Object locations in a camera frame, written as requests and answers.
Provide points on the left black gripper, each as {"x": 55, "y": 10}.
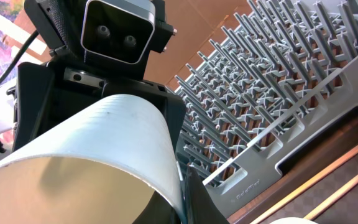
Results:
{"x": 47, "y": 95}

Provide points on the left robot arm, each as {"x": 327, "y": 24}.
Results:
{"x": 59, "y": 23}

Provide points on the dark brown serving tray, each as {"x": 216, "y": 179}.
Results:
{"x": 311, "y": 176}

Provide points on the grey plastic dish rack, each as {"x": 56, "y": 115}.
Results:
{"x": 287, "y": 72}

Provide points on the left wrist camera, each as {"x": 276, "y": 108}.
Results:
{"x": 119, "y": 30}

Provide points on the small white cup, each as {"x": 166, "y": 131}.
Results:
{"x": 102, "y": 165}

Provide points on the wooden chopstick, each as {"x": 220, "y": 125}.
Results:
{"x": 332, "y": 199}

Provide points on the light blue bowl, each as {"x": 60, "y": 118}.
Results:
{"x": 293, "y": 220}

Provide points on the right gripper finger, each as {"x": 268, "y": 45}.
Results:
{"x": 199, "y": 207}

